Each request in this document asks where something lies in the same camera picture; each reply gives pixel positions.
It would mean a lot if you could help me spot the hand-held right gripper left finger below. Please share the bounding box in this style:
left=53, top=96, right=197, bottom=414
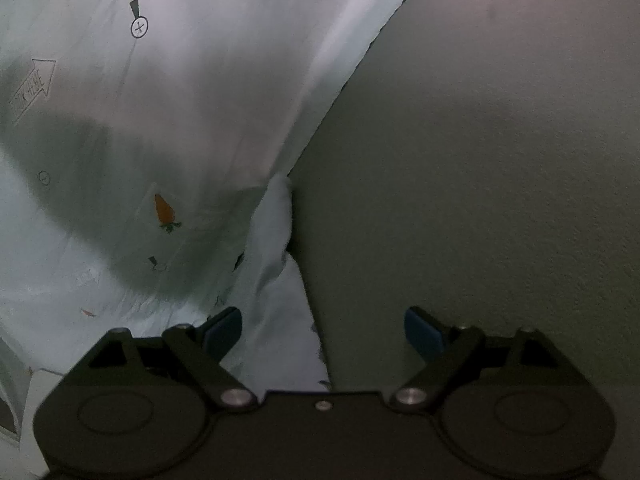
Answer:
left=62, top=306, right=260, bottom=408

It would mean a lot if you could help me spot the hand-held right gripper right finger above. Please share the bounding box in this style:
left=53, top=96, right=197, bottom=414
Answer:
left=389, top=305, right=578, bottom=410

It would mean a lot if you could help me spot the white carrot print sheet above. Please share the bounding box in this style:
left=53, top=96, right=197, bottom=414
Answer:
left=0, top=0, right=437, bottom=378

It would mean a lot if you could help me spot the white cloth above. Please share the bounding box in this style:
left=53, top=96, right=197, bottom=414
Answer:
left=220, top=174, right=334, bottom=394

